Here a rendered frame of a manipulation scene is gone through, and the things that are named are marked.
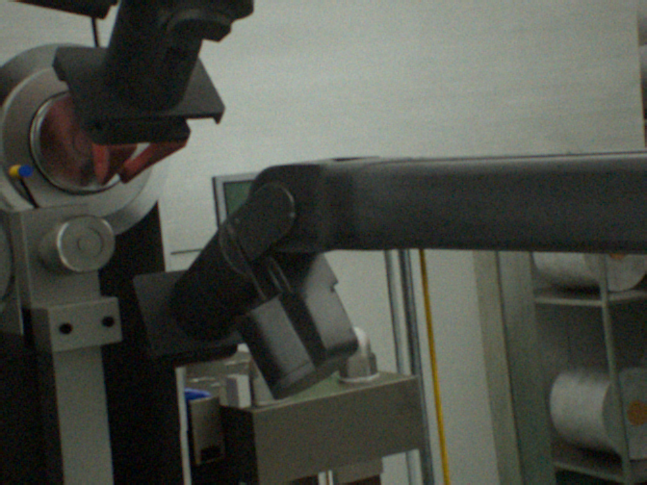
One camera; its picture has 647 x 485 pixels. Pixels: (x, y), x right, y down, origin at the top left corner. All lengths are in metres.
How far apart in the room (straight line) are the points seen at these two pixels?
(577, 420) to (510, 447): 2.50
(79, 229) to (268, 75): 0.58
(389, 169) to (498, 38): 0.85
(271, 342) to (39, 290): 0.18
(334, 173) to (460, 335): 3.70
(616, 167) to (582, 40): 1.01
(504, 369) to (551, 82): 0.42
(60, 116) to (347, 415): 0.33
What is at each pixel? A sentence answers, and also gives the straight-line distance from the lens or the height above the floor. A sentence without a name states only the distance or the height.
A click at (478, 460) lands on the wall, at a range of 4.57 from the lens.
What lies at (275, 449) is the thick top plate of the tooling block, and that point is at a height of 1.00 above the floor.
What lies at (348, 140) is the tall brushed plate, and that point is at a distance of 1.47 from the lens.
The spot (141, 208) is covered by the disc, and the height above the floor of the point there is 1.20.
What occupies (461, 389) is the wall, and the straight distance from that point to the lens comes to 4.49.
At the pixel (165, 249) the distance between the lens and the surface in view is 1.01.
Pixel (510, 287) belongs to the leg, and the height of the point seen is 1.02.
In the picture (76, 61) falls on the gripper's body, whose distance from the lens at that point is 0.88.
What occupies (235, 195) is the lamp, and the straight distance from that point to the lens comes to 1.39.
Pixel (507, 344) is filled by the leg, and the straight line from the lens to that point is 1.81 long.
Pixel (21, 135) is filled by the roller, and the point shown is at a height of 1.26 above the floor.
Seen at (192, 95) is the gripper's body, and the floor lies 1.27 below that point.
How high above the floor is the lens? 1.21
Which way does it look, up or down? 3 degrees down
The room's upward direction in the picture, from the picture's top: 6 degrees counter-clockwise
